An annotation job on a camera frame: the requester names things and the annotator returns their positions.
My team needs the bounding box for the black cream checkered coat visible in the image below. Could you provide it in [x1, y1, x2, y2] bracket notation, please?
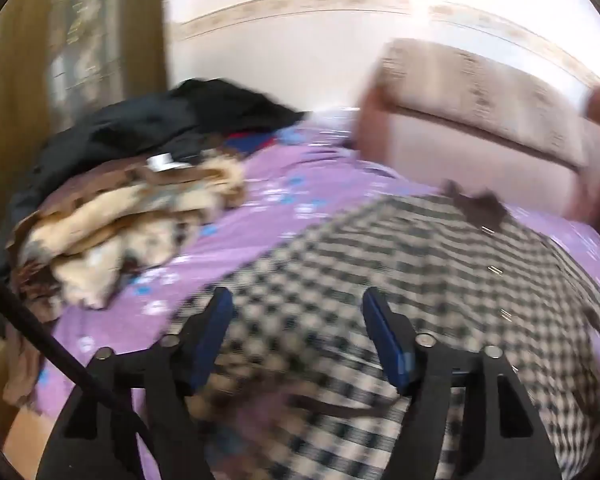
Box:
[187, 195, 600, 479]

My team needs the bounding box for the brown cream patterned garment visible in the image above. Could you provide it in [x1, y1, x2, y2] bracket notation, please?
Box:
[7, 148, 246, 318]

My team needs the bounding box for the purple floral bed sheet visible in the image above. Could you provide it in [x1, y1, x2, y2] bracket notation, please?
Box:
[32, 106, 600, 480]

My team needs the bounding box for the red blue garment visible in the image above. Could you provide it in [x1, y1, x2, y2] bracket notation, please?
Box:
[224, 132, 276, 157]

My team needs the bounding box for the black garment pile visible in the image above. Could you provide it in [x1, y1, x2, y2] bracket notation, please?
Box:
[0, 79, 306, 274]

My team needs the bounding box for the pink folded blanket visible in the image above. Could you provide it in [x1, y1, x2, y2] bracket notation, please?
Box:
[353, 84, 600, 226]

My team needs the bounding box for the striped beige pillow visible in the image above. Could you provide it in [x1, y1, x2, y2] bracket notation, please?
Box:
[379, 38, 588, 169]

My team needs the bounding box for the wooden wardrobe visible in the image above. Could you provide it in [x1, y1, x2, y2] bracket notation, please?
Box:
[0, 0, 166, 224]

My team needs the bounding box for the black cable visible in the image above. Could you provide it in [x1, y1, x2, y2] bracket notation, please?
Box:
[0, 259, 154, 451]

